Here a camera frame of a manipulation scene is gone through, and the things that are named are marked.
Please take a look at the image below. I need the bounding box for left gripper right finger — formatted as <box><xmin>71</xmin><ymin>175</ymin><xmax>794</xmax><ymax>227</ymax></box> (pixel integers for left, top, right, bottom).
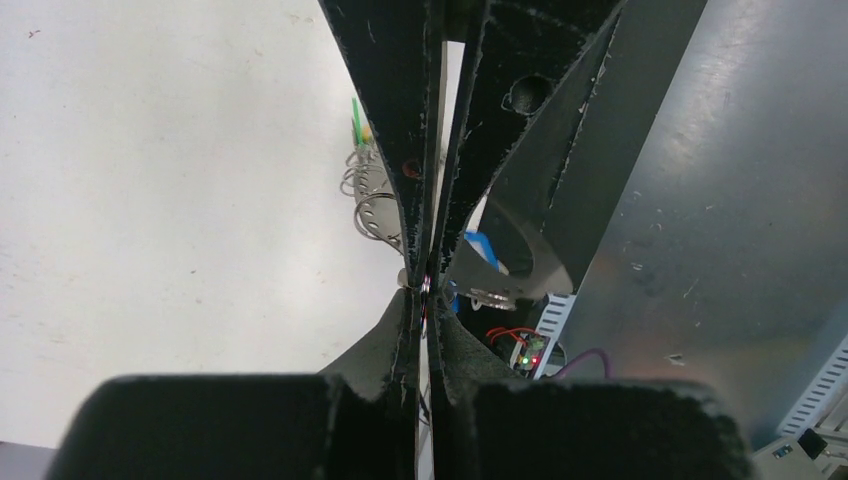
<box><xmin>427</xmin><ymin>294</ymin><xmax>752</xmax><ymax>479</ymax></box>

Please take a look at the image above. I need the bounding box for left controller board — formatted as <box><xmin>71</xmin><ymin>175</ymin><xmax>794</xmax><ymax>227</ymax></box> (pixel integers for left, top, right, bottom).
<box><xmin>486</xmin><ymin>327</ymin><xmax>550</xmax><ymax>379</ymax></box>

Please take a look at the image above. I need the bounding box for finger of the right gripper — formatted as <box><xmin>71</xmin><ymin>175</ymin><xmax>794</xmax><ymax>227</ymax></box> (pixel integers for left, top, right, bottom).
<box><xmin>321</xmin><ymin>1</ymin><xmax>444</xmax><ymax>287</ymax></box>
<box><xmin>431</xmin><ymin>1</ymin><xmax>624</xmax><ymax>273</ymax></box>

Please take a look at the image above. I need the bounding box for green tag key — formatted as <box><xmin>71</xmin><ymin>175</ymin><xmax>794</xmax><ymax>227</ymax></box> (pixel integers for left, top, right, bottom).
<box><xmin>351</xmin><ymin>96</ymin><xmax>365</xmax><ymax>147</ymax></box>

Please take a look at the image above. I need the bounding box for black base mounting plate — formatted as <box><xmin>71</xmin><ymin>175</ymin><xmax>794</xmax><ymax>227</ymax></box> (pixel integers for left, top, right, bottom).
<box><xmin>488</xmin><ymin>1</ymin><xmax>705</xmax><ymax>293</ymax></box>

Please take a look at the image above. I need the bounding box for blue tag key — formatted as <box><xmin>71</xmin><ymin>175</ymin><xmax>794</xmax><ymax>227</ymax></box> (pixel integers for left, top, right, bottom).
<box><xmin>464</xmin><ymin>230</ymin><xmax>500</xmax><ymax>271</ymax></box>

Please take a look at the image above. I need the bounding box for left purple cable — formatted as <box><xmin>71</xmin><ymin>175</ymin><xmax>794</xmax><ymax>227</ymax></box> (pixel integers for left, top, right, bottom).
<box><xmin>549</xmin><ymin>348</ymin><xmax>612</xmax><ymax>382</ymax></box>

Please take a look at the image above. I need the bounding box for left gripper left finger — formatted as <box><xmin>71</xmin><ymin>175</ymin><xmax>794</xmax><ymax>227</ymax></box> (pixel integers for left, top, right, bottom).
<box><xmin>47</xmin><ymin>288</ymin><xmax>422</xmax><ymax>479</ymax></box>

